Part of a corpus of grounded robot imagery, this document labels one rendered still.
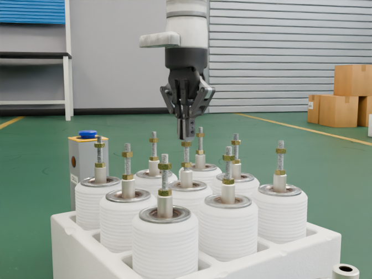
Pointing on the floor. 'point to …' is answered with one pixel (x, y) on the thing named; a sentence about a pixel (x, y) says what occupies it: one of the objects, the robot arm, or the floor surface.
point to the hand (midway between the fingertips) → (186, 129)
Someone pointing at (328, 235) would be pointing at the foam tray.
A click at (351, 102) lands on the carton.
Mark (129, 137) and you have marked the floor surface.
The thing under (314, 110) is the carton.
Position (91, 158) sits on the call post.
